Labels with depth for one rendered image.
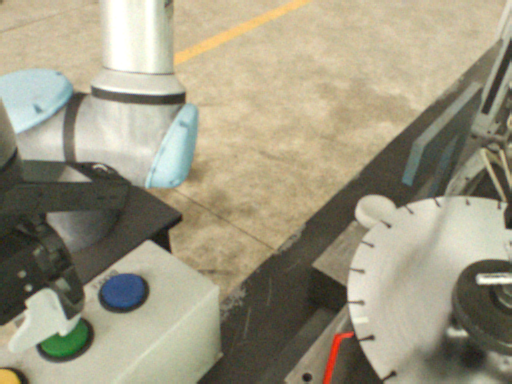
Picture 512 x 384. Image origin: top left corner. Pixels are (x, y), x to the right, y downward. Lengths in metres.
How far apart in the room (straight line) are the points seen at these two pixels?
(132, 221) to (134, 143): 0.21
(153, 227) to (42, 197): 0.45
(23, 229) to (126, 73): 0.31
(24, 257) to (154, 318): 0.18
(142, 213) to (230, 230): 1.01
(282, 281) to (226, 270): 0.98
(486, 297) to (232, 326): 0.35
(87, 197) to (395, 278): 0.30
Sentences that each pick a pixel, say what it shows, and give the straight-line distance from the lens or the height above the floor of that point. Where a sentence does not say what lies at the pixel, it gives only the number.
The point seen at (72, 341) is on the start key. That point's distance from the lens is 0.53.
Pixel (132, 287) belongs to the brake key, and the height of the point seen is 0.91.
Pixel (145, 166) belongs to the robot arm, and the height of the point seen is 0.92.
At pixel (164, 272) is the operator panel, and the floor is 0.90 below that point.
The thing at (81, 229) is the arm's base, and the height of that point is 0.78.
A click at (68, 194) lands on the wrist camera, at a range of 0.41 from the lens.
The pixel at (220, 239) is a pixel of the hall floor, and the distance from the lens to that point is 1.82.
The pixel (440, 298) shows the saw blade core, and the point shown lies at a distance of 0.52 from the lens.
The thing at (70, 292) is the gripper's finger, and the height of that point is 1.01.
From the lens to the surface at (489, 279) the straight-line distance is 0.49.
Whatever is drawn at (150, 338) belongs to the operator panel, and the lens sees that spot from 0.53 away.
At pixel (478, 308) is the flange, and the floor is 0.96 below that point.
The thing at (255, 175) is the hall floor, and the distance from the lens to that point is 2.08.
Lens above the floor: 1.34
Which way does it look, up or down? 47 degrees down
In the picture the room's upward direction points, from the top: 11 degrees clockwise
